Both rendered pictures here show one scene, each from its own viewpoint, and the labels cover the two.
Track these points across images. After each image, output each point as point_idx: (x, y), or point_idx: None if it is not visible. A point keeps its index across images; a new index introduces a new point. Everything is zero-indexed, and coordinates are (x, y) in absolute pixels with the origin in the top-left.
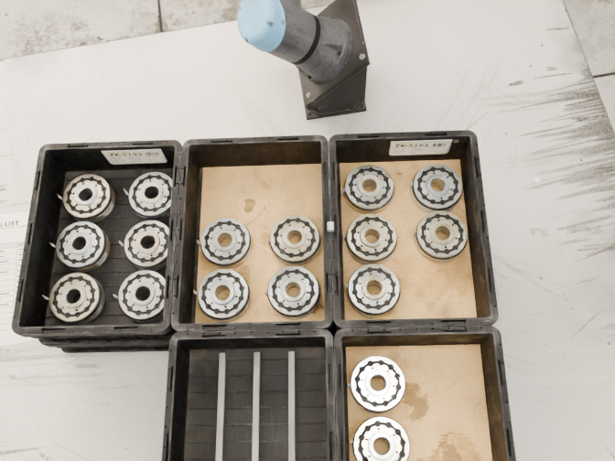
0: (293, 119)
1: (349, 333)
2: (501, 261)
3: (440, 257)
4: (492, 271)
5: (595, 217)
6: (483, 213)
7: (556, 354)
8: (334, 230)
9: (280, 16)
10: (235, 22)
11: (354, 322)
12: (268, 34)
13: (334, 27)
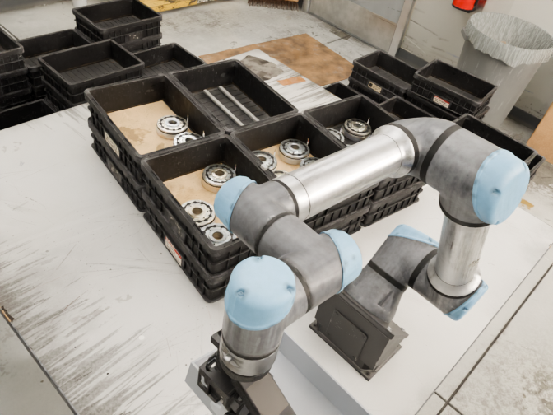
0: None
1: (218, 133)
2: (144, 268)
3: (190, 200)
4: (155, 179)
5: (80, 329)
6: (178, 205)
7: (83, 232)
8: (261, 168)
9: (401, 232)
10: (464, 348)
11: (218, 137)
12: (397, 226)
13: (371, 287)
